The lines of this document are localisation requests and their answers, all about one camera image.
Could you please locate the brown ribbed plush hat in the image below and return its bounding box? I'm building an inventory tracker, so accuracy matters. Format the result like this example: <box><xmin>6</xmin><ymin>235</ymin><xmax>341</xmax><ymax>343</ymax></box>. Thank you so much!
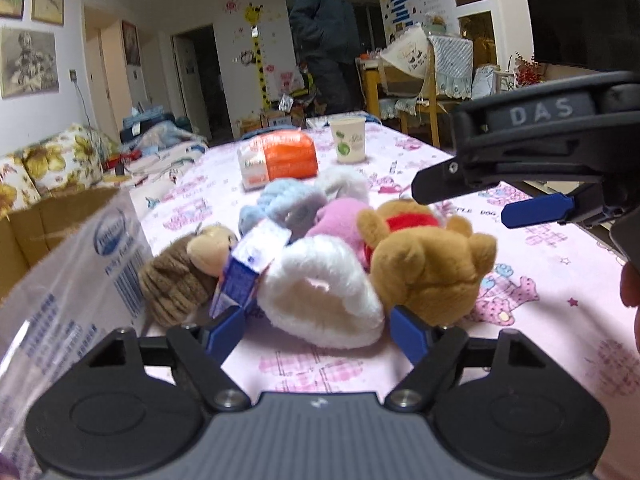
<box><xmin>138</xmin><ymin>224</ymin><xmax>239</xmax><ymax>328</ymax></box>

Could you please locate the brown teddy bear red scarf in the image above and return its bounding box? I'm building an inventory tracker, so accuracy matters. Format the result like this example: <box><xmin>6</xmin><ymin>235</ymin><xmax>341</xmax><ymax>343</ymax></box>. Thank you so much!
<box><xmin>356</xmin><ymin>200</ymin><xmax>497</xmax><ymax>326</ymax></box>

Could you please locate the purple tissue packet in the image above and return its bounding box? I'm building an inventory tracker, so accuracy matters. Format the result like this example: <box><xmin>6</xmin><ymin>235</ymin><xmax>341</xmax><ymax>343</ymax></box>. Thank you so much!
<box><xmin>209</xmin><ymin>219</ymin><xmax>292</xmax><ymax>318</ymax></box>

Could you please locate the white fluffy pompom plush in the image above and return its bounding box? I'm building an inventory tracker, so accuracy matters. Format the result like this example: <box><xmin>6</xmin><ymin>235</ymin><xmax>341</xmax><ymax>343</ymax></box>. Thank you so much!
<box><xmin>316</xmin><ymin>166</ymin><xmax>369</xmax><ymax>204</ymax></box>

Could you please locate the pink fluffy sock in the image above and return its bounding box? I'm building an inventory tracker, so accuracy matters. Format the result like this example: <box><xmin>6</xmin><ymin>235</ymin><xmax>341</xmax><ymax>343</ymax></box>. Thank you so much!
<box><xmin>306</xmin><ymin>197</ymin><xmax>370</xmax><ymax>270</ymax></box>

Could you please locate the light blue plush toy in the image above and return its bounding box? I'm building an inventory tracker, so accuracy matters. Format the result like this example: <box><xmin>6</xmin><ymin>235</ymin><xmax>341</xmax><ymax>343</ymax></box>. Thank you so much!
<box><xmin>239</xmin><ymin>178</ymin><xmax>328</xmax><ymax>242</ymax></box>

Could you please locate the operator hand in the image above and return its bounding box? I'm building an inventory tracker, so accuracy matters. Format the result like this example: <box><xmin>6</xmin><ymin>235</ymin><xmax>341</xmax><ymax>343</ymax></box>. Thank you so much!
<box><xmin>620</xmin><ymin>262</ymin><xmax>640</xmax><ymax>351</ymax></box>

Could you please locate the pink cartoon tablecloth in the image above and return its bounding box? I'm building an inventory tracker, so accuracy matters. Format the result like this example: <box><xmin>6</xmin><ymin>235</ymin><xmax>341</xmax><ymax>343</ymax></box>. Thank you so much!
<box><xmin>140</xmin><ymin>144</ymin><xmax>639</xmax><ymax>479</ymax></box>

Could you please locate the white paper cup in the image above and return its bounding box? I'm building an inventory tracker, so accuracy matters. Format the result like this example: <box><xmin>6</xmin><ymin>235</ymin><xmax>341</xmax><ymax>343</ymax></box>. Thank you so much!
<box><xmin>330</xmin><ymin>117</ymin><xmax>366</xmax><ymax>164</ymax></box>

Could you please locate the wooden chair with cloth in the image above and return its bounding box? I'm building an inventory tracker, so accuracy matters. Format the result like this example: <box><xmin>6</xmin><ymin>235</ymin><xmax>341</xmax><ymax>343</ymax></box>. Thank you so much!
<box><xmin>378</xmin><ymin>24</ymin><xmax>474</xmax><ymax>148</ymax></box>

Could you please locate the cardboard box with plastic wrap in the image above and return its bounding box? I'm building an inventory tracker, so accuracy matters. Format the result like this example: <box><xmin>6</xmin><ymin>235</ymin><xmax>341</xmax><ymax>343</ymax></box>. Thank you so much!
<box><xmin>1</xmin><ymin>191</ymin><xmax>151</xmax><ymax>479</ymax></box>

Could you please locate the orange tissue pack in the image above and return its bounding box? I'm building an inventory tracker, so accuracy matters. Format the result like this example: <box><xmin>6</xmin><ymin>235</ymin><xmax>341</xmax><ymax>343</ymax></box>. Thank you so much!
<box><xmin>236</xmin><ymin>129</ymin><xmax>318</xmax><ymax>190</ymax></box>

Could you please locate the person in black clothes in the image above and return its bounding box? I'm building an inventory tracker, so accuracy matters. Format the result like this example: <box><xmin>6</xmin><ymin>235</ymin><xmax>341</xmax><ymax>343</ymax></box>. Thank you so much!
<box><xmin>290</xmin><ymin>0</ymin><xmax>361</xmax><ymax>115</ymax></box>

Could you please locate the sofa with cartoon cover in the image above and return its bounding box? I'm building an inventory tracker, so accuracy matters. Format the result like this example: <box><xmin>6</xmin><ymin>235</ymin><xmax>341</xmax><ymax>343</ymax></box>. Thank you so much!
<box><xmin>1</xmin><ymin>122</ymin><xmax>208</xmax><ymax>218</ymax></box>

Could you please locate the floral sofa cushion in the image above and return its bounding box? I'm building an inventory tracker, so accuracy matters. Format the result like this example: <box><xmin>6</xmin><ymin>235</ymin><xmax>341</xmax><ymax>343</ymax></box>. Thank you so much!
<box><xmin>22</xmin><ymin>124</ymin><xmax>119</xmax><ymax>197</ymax></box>

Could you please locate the giraffe height chart sticker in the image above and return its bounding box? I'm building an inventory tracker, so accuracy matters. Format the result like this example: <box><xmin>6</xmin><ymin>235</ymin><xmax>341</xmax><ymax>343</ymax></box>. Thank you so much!
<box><xmin>244</xmin><ymin>3</ymin><xmax>271</xmax><ymax>110</ymax></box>

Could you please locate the framed pencil portrait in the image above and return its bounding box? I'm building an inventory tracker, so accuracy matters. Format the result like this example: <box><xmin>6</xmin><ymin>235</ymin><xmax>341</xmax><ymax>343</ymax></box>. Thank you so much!
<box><xmin>1</xmin><ymin>27</ymin><xmax>60</xmax><ymax>99</ymax></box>

